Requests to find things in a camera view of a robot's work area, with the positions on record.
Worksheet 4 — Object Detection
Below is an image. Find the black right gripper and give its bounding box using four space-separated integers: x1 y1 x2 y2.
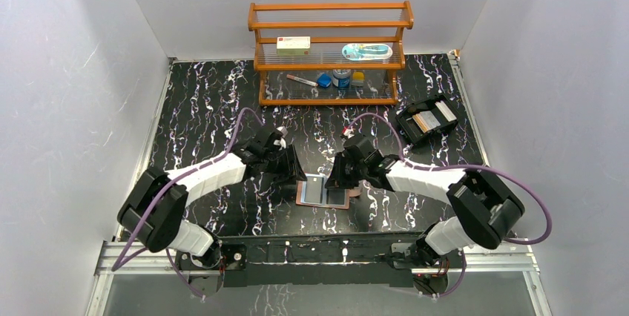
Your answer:
324 152 367 189

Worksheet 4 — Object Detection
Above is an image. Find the brown leather card holder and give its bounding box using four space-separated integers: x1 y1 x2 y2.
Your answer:
295 174 363 210

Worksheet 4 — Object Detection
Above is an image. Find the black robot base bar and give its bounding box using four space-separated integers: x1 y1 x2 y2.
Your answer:
223 231 427 288

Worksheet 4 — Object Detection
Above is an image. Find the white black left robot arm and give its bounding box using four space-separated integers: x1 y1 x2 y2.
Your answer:
117 126 306 269

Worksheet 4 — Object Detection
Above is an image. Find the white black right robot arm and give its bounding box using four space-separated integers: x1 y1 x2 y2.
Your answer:
325 135 525 267

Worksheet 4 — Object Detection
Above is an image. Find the black card tray box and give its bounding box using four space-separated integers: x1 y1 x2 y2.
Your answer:
395 94 458 145

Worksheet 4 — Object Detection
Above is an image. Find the gold cards stack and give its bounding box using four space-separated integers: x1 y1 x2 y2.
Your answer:
412 113 432 134

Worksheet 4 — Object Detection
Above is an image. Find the white cards stack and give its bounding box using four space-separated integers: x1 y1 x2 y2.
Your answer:
435 101 457 122

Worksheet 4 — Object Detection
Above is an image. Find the red white marker pen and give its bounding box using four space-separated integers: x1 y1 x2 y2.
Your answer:
286 74 319 88

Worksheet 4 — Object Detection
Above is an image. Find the small blue box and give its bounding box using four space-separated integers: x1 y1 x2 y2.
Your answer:
316 73 332 88

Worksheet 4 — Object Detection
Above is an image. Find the blue white round tin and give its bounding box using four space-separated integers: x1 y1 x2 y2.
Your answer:
332 69 352 89

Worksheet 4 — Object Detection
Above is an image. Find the small yellow box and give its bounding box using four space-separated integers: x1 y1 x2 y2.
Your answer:
350 71 365 88

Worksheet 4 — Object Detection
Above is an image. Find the wooden three-tier shelf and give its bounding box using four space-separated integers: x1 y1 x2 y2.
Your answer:
247 1 415 106

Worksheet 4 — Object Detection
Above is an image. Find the blue toothbrush blister pack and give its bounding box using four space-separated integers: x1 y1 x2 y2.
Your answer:
341 43 393 62

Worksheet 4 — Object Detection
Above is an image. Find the white red medicine box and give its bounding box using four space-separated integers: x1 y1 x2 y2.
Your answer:
276 36 311 56

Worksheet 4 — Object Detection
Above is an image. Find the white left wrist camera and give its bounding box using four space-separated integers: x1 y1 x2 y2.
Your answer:
273 126 287 149

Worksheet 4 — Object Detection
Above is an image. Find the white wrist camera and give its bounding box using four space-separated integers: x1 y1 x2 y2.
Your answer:
341 127 355 139
273 126 287 149

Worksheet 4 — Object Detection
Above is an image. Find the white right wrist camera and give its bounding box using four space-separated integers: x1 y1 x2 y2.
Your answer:
341 127 355 139

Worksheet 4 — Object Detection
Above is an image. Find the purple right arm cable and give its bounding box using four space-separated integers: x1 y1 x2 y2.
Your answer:
343 112 553 246

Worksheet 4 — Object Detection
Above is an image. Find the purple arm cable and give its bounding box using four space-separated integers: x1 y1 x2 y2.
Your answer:
343 112 553 246
111 107 266 300

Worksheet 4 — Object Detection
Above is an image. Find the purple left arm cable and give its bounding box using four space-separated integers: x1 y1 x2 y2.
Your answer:
111 107 266 300

